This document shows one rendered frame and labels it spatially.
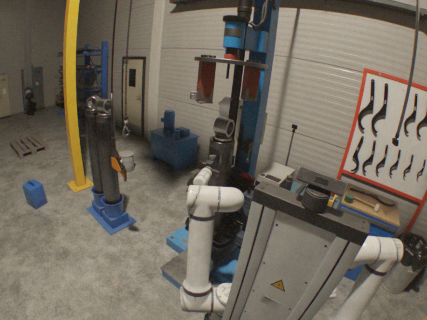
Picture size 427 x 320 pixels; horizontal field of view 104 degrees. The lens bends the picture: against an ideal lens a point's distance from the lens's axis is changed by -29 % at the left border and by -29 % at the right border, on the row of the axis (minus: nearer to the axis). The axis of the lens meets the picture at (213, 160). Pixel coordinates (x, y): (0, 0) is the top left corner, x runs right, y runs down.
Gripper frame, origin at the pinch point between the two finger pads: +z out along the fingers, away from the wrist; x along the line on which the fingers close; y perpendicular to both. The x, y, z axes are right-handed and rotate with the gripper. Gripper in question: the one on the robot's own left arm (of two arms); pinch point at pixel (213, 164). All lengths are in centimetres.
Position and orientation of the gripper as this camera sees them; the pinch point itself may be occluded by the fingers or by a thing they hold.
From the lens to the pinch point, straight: 182.8
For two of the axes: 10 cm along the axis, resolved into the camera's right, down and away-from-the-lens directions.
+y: -9.5, -2.0, 2.2
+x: -1.0, 9.1, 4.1
